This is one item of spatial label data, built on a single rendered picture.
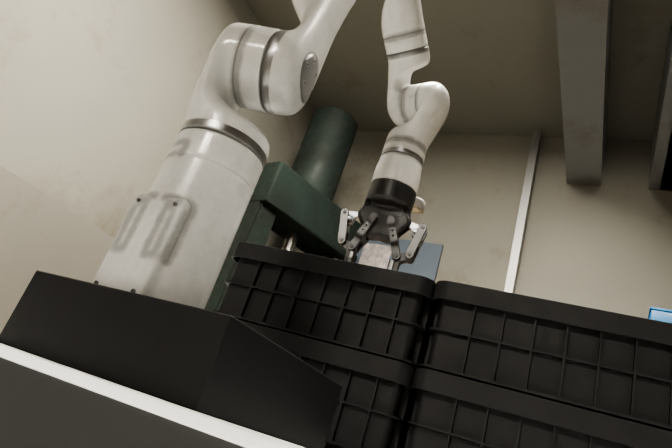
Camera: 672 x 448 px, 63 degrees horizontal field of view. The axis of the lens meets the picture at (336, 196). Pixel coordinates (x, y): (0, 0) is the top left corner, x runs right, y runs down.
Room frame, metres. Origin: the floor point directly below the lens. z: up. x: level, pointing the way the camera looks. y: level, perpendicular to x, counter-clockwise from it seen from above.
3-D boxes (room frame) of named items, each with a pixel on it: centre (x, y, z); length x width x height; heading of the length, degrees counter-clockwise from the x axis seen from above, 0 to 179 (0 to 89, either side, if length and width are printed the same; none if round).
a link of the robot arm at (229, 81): (0.51, 0.13, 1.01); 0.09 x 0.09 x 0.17; 76
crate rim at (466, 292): (0.76, -0.37, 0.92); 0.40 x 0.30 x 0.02; 155
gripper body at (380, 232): (0.77, -0.08, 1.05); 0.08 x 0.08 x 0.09
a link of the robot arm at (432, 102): (0.77, -0.09, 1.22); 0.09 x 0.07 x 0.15; 47
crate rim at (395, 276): (0.89, -0.10, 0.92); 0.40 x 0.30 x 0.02; 155
